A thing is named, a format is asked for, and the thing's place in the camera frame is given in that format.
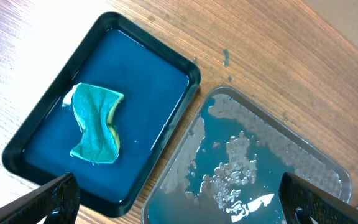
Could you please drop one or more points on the dark brown serving tray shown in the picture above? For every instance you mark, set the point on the dark brown serving tray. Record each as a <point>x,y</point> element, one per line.
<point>228,166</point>

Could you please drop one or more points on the black tray with blue water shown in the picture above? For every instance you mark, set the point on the black tray with blue water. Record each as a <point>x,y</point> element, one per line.
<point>158,84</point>

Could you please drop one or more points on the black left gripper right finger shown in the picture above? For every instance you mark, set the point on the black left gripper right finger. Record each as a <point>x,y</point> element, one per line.
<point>303,202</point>

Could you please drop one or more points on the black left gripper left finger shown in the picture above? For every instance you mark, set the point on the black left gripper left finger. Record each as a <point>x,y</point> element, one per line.
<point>57,201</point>

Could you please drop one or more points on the green scouring sponge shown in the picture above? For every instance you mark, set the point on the green scouring sponge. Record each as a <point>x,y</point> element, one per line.
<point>94,107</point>

